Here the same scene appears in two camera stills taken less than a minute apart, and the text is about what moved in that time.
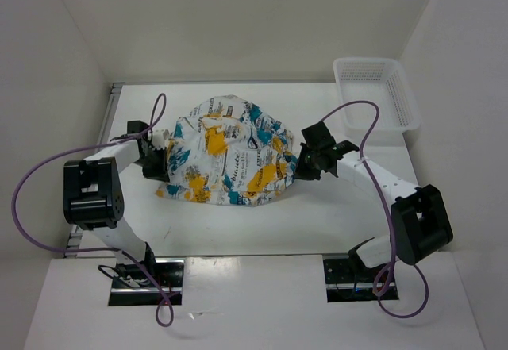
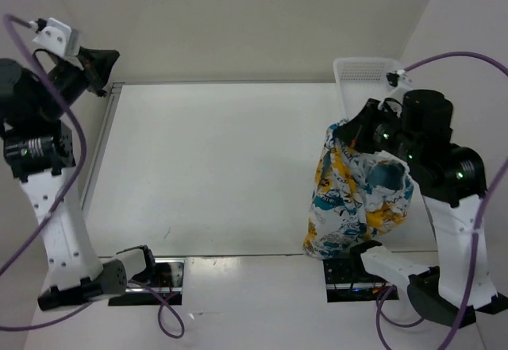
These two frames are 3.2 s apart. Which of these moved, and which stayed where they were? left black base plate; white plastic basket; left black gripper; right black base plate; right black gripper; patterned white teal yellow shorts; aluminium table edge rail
Moved: right black gripper; patterned white teal yellow shorts; left black gripper
Stayed: left black base plate; aluminium table edge rail; white plastic basket; right black base plate
